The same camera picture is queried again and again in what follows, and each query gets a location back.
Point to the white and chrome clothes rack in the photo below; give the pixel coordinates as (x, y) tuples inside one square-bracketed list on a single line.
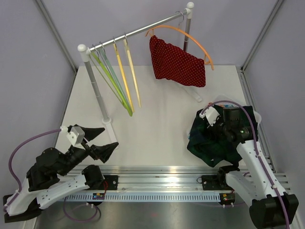
[(85, 53)]

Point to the red polka dot skirt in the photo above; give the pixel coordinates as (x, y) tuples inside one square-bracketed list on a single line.
[(172, 63)]

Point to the blue floral skirt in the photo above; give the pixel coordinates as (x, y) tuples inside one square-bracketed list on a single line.
[(219, 104)]

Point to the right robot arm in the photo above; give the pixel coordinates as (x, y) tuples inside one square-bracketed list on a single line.
[(269, 203)]

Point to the cream white hanger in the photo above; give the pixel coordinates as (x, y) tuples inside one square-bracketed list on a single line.
[(129, 57)]

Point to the lime green hanger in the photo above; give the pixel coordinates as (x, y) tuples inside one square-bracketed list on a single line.
[(95, 58)]

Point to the yellow hanger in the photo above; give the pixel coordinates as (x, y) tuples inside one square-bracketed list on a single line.
[(123, 76)]

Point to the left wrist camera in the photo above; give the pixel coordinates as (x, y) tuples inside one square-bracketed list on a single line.
[(75, 134)]

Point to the dark green plaid skirt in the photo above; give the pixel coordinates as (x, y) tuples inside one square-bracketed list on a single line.
[(203, 144)]

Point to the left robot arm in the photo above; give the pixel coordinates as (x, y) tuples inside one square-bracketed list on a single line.
[(42, 187)]

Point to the orange hanger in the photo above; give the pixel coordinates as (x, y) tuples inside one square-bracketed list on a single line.
[(190, 38)]

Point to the pale green hanger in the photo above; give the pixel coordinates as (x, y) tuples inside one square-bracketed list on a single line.
[(119, 89)]

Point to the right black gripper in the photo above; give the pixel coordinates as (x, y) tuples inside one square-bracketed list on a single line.
[(213, 129)]

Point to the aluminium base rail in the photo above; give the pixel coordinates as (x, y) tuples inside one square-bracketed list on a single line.
[(158, 178)]

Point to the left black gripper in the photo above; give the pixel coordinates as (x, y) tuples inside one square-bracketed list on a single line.
[(98, 151)]

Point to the white slotted cable duct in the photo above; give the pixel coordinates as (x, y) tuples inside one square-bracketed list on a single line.
[(144, 197)]

